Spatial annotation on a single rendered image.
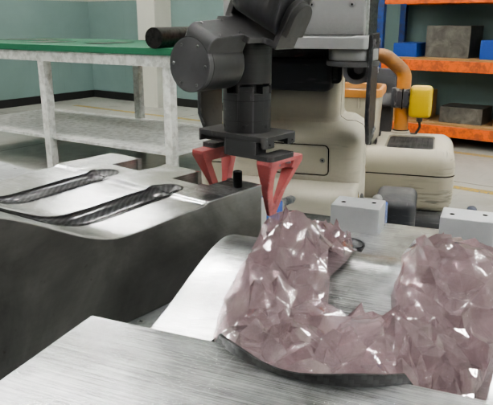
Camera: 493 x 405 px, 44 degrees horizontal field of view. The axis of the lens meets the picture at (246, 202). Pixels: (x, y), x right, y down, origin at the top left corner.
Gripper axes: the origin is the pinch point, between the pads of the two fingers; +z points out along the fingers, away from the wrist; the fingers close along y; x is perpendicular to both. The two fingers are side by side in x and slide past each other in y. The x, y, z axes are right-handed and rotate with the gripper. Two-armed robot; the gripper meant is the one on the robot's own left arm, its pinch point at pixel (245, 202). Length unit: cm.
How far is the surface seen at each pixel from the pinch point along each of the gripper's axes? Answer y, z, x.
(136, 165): -14.3, -3.5, -5.0
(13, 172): -54, 5, 1
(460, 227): 26.8, -2.9, -1.1
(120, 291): 5.5, 1.4, -25.0
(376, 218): 19.2, -2.7, -3.2
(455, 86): -155, 35, 516
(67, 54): -303, 0, 194
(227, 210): 5.9, -2.7, -10.7
